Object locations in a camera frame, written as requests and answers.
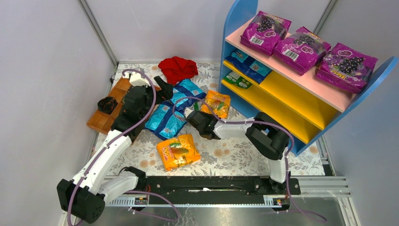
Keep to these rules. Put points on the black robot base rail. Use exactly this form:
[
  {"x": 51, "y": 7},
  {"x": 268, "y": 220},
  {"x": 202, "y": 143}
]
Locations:
[{"x": 213, "y": 190}]

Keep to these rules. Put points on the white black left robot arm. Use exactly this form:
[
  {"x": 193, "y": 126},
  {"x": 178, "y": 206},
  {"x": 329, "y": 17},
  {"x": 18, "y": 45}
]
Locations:
[{"x": 86, "y": 194}]

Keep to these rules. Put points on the orange mango candy bag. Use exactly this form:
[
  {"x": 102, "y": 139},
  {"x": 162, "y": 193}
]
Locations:
[
  {"x": 178, "y": 152},
  {"x": 217, "y": 102}
]

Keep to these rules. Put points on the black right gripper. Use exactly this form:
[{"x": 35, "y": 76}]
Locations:
[{"x": 195, "y": 118}]

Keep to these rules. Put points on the green white Fox's candy bag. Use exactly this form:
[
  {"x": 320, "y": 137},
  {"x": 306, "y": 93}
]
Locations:
[{"x": 197, "y": 106}]

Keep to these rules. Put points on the red cloth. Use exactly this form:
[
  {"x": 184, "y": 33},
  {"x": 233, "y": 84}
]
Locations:
[{"x": 176, "y": 69}]

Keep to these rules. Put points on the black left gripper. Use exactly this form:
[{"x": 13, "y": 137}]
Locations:
[{"x": 155, "y": 88}]

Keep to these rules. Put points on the blue yellow pink shelf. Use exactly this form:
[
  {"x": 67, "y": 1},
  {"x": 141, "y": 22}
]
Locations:
[{"x": 305, "y": 106}]

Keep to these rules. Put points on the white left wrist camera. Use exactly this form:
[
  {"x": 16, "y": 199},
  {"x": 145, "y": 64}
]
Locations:
[{"x": 136, "y": 79}]

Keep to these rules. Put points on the purple grape candy bag middle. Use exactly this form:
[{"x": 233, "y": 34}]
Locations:
[{"x": 301, "y": 50}]

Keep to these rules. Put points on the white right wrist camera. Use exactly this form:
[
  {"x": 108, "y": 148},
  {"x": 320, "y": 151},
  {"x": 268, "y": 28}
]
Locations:
[{"x": 188, "y": 111}]

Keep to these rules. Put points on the purple grape candy bag left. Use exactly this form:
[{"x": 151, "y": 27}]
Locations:
[{"x": 264, "y": 32}]

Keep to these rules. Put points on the black round object on tray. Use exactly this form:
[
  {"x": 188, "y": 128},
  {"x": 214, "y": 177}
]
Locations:
[{"x": 107, "y": 105}]

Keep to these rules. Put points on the orange wooden divided tray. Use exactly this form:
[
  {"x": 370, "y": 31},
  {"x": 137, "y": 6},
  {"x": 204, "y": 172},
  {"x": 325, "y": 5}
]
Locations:
[{"x": 106, "y": 118}]

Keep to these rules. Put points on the blue candy bag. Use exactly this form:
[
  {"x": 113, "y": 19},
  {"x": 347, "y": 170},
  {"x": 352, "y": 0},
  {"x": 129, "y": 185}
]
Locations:
[
  {"x": 163, "y": 123},
  {"x": 186, "y": 88},
  {"x": 249, "y": 66}
]

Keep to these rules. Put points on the purple grape candy bag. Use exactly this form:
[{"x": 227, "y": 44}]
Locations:
[
  {"x": 301, "y": 50},
  {"x": 346, "y": 68},
  {"x": 264, "y": 32}
]

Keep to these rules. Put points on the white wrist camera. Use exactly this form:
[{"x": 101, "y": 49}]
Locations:
[
  {"x": 136, "y": 79},
  {"x": 188, "y": 111}
]

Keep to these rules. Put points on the blue candy bag on shelf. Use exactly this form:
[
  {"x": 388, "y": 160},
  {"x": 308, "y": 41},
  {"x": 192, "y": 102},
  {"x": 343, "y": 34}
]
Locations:
[{"x": 249, "y": 66}]

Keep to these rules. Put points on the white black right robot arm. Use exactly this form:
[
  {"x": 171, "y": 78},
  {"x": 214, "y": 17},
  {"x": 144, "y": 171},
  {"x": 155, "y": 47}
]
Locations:
[{"x": 271, "y": 139}]

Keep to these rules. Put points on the purple grape candy bag right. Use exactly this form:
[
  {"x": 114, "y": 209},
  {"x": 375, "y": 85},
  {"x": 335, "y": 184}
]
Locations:
[{"x": 346, "y": 68}]

